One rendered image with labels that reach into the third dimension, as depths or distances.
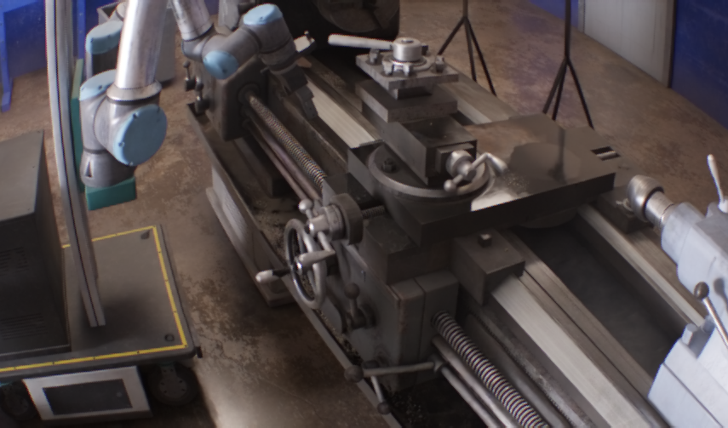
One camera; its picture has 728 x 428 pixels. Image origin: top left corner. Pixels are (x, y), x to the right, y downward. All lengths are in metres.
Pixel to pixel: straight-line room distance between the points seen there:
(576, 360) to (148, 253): 1.60
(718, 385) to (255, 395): 1.69
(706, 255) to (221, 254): 2.23
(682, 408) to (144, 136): 1.27
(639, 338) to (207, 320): 1.64
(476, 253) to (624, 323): 0.42
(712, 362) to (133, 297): 1.81
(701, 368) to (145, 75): 1.30
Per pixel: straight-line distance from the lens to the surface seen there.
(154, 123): 1.69
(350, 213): 1.67
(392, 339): 1.72
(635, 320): 1.78
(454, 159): 1.63
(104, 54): 2.27
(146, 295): 2.44
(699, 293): 1.24
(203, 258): 3.12
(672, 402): 1.36
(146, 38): 1.64
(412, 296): 1.64
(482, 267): 1.60
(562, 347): 1.49
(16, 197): 2.10
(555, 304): 1.60
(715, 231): 1.34
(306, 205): 1.72
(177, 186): 3.59
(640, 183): 1.48
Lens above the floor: 1.82
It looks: 34 degrees down
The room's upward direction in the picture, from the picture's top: 2 degrees clockwise
